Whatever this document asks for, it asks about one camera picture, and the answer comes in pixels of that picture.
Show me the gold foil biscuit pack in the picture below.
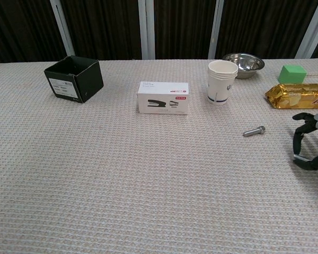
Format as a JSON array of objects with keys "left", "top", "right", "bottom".
[{"left": 264, "top": 83, "right": 318, "bottom": 110}]

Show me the green cube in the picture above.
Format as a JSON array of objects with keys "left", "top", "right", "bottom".
[{"left": 278, "top": 65, "right": 307, "bottom": 85}]

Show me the stainless steel bowl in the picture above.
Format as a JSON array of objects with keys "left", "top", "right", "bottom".
[{"left": 222, "top": 52, "right": 266, "bottom": 80}]

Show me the white paper cup stack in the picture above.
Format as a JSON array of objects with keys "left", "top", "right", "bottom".
[{"left": 207, "top": 60, "right": 239, "bottom": 106}]

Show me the white stapler box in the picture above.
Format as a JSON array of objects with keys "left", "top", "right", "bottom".
[{"left": 137, "top": 81, "right": 190, "bottom": 115}]

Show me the beige woven tablecloth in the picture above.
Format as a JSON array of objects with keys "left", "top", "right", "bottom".
[{"left": 0, "top": 58, "right": 318, "bottom": 254}]

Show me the black open cardboard box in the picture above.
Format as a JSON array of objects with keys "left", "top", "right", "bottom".
[{"left": 43, "top": 55, "right": 104, "bottom": 104}]

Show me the white partition post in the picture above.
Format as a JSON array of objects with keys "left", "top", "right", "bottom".
[
  {"left": 49, "top": 0, "right": 75, "bottom": 57},
  {"left": 294, "top": 0, "right": 318, "bottom": 59},
  {"left": 208, "top": 0, "right": 225, "bottom": 59},
  {"left": 137, "top": 0, "right": 156, "bottom": 60}
]

